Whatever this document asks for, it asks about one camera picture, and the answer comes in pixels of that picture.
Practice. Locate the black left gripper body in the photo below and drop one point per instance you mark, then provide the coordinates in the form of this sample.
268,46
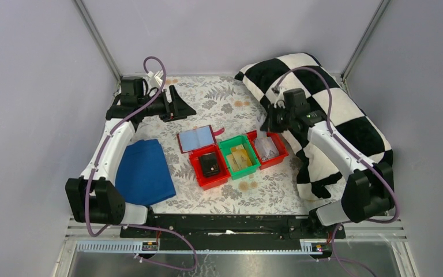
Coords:
158,107

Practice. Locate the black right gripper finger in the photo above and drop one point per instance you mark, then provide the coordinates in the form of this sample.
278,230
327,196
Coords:
269,124
282,124

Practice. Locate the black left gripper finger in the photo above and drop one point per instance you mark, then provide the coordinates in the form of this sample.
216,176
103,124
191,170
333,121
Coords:
178,106
178,115

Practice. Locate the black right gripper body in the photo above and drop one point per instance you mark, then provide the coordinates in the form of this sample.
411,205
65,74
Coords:
281,113

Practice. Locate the red leather card holder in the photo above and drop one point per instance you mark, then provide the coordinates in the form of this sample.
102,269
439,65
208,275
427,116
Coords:
191,140

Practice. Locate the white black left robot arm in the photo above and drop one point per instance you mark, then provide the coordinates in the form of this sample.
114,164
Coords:
92,196

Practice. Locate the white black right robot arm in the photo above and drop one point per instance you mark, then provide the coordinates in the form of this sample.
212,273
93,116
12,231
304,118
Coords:
369,186

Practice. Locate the white cards in red bin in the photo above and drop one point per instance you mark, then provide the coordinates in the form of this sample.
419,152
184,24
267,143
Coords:
266,148

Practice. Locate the gold cards in green bin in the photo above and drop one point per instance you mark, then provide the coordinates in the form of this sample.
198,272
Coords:
239,159

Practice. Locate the black VIP card stack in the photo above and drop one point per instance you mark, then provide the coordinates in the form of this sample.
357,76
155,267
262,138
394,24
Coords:
209,165

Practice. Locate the right red plastic bin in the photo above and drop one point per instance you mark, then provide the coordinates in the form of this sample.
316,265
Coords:
279,144

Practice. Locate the red plastic bin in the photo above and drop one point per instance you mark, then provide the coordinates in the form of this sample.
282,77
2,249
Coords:
279,144
211,182

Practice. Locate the floral patterned table mat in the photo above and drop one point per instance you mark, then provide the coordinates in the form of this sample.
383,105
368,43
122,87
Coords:
223,103

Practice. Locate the green plastic bin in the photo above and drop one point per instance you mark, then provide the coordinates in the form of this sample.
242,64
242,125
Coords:
225,146

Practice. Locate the left red plastic bin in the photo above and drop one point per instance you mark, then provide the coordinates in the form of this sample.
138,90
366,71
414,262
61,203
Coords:
211,182

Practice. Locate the black white checkered pillow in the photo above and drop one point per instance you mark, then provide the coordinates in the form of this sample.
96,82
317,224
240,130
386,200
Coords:
318,177

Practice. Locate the blue folded cloth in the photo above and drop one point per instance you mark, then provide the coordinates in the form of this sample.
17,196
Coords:
143,176

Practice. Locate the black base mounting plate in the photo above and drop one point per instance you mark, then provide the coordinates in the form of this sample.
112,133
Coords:
232,232

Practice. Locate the aluminium front rail frame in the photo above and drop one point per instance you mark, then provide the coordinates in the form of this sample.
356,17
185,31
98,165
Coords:
368,249

